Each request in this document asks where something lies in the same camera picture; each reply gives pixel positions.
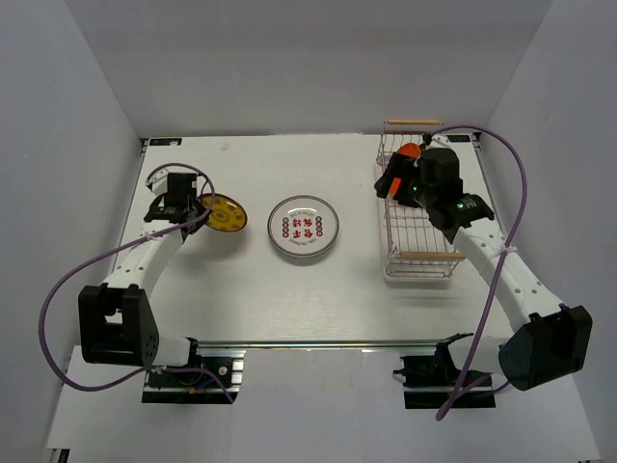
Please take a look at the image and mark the orange plastic plate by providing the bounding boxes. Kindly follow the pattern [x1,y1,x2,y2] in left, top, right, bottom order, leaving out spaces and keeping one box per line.
[389,142,423,196]

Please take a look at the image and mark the yellow patterned plate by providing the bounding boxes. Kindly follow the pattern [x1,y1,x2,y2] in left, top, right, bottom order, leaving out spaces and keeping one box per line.
[200,193,248,232]

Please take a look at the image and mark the white plate red characters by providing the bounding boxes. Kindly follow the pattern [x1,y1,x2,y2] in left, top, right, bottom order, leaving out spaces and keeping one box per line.
[267,195,340,259]

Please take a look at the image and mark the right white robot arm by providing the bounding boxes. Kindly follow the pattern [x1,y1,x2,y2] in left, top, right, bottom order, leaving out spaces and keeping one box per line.
[374,148,592,391]

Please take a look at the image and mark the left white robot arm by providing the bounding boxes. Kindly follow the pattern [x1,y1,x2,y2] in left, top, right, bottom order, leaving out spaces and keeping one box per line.
[78,170,210,385]

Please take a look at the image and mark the white drip tray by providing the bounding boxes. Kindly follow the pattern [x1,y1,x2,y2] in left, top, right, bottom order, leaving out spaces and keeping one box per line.
[383,163,457,286]

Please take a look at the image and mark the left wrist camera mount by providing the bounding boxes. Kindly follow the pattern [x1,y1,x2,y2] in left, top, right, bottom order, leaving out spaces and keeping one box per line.
[145,167,170,197]

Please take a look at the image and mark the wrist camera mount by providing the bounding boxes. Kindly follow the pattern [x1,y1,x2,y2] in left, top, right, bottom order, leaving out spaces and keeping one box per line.
[145,167,170,197]
[421,133,449,149]

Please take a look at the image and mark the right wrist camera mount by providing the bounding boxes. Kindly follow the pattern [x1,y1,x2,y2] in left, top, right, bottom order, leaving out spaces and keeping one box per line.
[421,133,449,149]

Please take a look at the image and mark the metal wire dish rack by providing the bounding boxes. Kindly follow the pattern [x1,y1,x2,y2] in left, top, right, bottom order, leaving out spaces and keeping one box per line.
[374,119,465,283]

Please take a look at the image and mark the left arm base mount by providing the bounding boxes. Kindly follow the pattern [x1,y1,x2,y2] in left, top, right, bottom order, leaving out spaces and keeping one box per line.
[142,344,246,405]

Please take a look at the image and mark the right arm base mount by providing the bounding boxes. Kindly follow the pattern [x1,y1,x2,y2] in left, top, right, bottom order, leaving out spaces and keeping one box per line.
[393,333,496,410]

